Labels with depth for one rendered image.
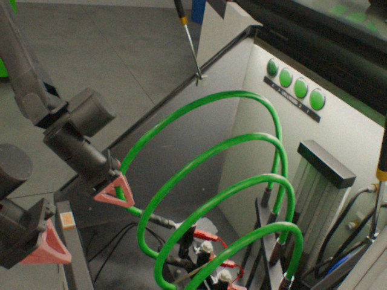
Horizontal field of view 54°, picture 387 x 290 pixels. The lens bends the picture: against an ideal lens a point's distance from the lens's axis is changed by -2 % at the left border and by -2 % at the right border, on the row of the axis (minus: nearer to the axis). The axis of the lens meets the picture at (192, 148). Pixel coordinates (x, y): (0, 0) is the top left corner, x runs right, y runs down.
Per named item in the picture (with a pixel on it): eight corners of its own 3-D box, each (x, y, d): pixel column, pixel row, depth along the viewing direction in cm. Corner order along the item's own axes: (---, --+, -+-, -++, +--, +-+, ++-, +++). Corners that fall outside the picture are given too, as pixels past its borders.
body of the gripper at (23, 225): (48, 233, 53) (3, 205, 49) (1, 269, 55) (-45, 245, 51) (54, 202, 58) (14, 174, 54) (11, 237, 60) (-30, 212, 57)
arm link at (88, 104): (48, 112, 75) (19, 101, 66) (91, 75, 73) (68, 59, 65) (78, 160, 72) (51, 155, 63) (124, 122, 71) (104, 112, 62)
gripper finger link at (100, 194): (142, 183, 79) (110, 152, 74) (147, 200, 72) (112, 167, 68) (117, 203, 79) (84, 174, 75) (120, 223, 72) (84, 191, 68)
